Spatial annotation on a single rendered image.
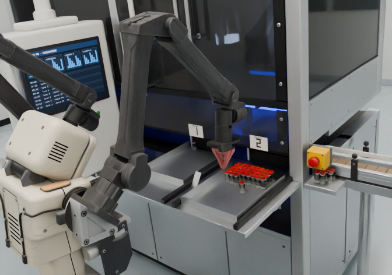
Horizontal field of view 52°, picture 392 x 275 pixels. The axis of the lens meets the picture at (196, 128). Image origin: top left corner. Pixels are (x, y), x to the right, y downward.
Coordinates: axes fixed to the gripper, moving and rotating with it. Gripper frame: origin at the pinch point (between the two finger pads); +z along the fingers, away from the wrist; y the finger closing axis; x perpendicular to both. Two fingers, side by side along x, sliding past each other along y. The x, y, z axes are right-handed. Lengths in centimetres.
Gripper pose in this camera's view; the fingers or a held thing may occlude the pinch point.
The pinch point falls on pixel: (223, 166)
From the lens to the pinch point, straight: 136.8
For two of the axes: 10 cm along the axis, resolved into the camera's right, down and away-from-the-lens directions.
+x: -7.7, -1.4, 6.2
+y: 6.4, -1.8, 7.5
